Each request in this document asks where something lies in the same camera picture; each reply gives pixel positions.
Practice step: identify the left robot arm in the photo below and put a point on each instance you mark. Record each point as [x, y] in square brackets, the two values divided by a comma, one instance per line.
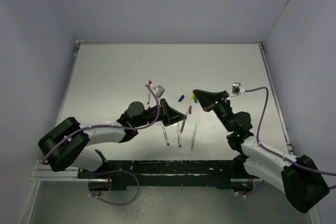
[67, 144]

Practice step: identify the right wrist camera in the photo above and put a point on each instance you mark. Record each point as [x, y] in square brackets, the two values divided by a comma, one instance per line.
[237, 90]

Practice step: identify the purple-ended white marker pen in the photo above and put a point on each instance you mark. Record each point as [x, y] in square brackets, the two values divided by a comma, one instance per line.
[179, 134]

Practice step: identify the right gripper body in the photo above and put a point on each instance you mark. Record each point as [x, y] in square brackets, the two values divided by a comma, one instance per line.
[221, 97]

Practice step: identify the yellow-ended white marker pen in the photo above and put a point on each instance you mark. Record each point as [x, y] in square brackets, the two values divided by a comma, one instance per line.
[184, 121]

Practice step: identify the green-ended white marker pen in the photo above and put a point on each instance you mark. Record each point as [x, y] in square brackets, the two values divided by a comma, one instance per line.
[193, 137]

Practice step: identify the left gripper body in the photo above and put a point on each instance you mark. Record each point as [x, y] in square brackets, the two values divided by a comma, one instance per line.
[164, 114]

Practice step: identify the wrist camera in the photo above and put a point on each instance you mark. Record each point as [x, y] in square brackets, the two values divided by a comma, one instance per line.
[158, 91]
[237, 90]

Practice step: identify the blue-ended white marker pen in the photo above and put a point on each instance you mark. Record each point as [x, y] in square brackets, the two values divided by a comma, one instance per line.
[165, 135]

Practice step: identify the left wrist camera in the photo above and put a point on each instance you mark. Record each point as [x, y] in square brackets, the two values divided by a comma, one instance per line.
[158, 91]

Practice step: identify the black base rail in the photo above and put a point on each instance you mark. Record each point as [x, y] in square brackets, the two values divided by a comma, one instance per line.
[118, 175]

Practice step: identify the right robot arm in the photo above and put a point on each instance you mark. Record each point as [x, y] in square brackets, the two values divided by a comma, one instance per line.
[297, 177]

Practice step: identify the aluminium rail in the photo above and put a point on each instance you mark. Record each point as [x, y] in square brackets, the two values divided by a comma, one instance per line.
[44, 173]

